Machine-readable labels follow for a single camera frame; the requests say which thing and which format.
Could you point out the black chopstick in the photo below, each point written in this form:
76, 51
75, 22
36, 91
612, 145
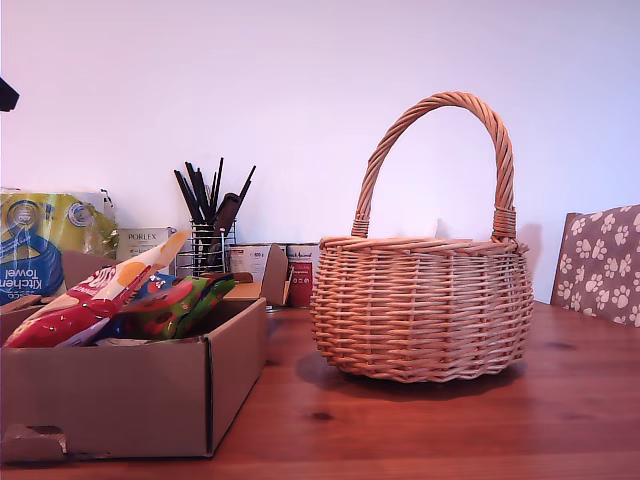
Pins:
218, 182
186, 196
195, 187
246, 184

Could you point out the yellow blue kitchen towel pack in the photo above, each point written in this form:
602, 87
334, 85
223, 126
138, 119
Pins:
35, 235

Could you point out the red white Maltesers bunnies bag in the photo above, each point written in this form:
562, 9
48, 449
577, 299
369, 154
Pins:
95, 305

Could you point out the brown cardboard box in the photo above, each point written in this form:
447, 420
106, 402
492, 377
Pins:
125, 390

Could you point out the blue green mini eggs bag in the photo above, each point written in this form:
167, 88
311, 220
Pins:
185, 305

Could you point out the white Porlex box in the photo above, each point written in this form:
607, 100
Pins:
142, 245

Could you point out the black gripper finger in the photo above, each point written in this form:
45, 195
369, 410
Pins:
7, 97

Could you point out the red label tin can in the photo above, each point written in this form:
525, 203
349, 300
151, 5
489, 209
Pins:
302, 280

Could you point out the chair with paw print cushion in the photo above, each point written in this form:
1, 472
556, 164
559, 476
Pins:
600, 260

